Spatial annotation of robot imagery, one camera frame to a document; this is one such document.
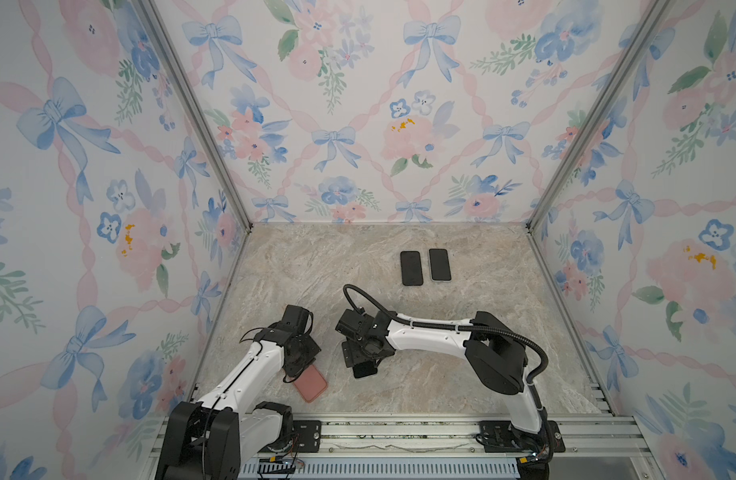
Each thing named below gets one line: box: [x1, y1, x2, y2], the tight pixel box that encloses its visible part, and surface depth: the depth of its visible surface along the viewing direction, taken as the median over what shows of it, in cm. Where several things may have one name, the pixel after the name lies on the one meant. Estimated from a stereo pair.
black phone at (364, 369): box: [352, 361, 378, 379], surface depth 85 cm
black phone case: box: [400, 250, 424, 286], surface depth 109 cm
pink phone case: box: [294, 365, 328, 403], surface depth 83 cm
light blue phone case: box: [428, 248, 452, 282], surface depth 109 cm
